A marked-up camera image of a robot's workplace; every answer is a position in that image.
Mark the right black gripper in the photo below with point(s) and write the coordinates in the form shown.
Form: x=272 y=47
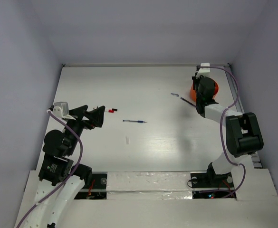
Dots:
x=196 y=80

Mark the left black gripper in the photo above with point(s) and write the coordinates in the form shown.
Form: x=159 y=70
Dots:
x=96 y=116

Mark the black capped white marker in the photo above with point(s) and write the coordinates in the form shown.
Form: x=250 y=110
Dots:
x=113 y=109

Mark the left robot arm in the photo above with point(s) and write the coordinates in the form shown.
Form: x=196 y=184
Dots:
x=61 y=175

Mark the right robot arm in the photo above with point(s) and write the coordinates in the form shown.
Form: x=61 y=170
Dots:
x=239 y=132

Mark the orange round compartment container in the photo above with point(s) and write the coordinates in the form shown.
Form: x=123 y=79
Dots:
x=193 y=94

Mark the purple pen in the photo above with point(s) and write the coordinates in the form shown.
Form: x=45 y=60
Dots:
x=188 y=102

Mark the clear pen cap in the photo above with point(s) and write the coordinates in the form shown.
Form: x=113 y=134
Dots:
x=127 y=140

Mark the blue ballpoint pen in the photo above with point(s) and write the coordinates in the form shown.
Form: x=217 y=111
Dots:
x=135 y=121

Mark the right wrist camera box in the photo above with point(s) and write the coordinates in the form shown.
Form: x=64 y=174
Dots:
x=203 y=70

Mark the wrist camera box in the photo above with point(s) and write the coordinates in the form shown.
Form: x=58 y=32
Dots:
x=203 y=70
x=60 y=110

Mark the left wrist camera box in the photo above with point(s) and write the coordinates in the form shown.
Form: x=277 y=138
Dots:
x=60 y=110

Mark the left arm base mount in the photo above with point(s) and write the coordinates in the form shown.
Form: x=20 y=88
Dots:
x=97 y=188

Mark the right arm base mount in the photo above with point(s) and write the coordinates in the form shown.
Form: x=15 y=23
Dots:
x=205 y=187

